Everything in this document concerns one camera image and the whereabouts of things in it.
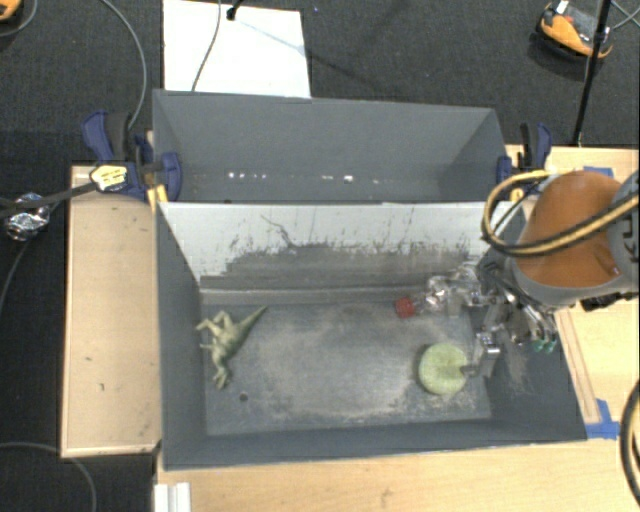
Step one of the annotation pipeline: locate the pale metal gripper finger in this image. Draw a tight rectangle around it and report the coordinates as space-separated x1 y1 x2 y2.
459 330 496 377
478 345 502 380

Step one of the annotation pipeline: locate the pale green round sponge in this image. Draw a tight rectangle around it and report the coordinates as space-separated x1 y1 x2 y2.
417 342 471 397

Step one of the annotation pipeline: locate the clear plastic bottle red cap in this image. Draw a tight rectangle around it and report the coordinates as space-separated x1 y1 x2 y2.
394 263 482 320

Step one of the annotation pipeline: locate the grey metal bin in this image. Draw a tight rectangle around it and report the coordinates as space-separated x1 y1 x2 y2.
151 88 589 471

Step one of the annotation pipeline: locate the green toy dinosaur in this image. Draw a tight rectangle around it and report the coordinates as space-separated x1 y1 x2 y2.
194 304 269 392

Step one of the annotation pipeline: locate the pale wood board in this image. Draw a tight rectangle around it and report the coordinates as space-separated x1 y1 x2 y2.
59 163 164 459

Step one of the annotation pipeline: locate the black cylinder on white bracket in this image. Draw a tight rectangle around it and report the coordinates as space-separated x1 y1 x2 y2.
579 292 632 312

